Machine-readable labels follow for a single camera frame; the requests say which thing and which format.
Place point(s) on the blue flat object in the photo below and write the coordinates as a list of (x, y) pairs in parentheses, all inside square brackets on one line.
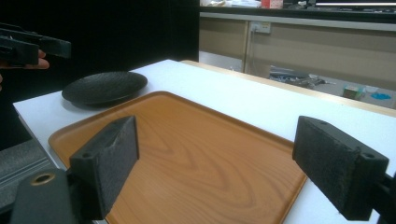
[(380, 96)]

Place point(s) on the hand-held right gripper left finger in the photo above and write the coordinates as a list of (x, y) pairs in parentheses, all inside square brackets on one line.
[(106, 161)]

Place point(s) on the wooden tray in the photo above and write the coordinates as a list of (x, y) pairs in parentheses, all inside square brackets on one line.
[(193, 155)]

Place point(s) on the black curtain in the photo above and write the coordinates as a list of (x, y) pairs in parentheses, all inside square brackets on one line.
[(124, 31)]

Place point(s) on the small green box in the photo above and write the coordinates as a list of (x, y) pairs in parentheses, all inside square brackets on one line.
[(352, 92)]

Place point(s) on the white papers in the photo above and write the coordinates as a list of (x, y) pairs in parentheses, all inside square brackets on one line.
[(230, 3)]

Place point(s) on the black ribbed plate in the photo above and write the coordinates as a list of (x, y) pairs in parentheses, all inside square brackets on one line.
[(104, 87)]

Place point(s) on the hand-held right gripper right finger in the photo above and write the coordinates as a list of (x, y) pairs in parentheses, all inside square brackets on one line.
[(330, 161)]

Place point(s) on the grey ribbed panel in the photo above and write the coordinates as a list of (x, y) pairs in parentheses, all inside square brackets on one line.
[(21, 168)]

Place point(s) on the dark counter shelf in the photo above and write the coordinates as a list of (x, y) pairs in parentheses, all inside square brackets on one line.
[(295, 15)]

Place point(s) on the red box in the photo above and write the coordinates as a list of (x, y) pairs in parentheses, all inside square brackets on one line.
[(271, 3)]

